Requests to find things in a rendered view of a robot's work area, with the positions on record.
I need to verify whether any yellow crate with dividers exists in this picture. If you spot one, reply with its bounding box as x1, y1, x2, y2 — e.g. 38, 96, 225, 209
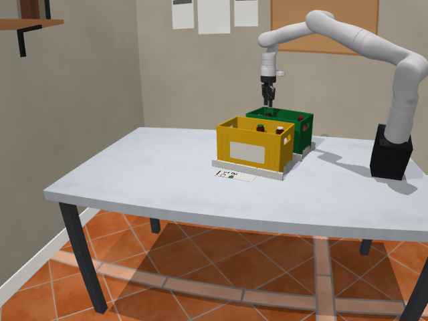
216, 116, 294, 173

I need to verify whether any white paper pick list strip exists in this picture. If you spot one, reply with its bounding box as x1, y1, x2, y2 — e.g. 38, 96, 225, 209
214, 170, 256, 182

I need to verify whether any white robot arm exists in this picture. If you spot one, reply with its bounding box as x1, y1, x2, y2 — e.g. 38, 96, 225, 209
257, 10, 428, 144

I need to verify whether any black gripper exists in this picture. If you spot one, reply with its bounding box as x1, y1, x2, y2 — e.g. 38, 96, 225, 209
261, 76, 276, 108

